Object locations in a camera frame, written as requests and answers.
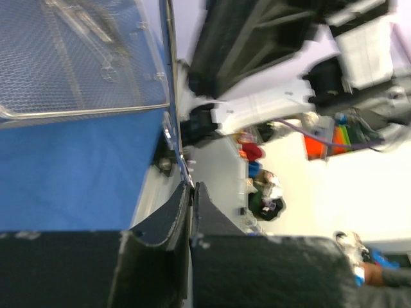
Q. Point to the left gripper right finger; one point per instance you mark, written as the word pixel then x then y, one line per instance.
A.
pixel 232 269

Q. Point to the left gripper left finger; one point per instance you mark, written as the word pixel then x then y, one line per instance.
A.
pixel 146 266

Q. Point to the blue surgical wrap cloth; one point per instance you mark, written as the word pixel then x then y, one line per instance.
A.
pixel 75 173

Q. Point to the metal mesh instrument tray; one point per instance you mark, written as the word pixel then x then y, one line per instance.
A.
pixel 47 71

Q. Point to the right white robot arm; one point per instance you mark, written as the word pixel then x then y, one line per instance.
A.
pixel 259 60

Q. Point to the steel tweezers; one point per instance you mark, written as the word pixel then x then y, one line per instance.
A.
pixel 72 11

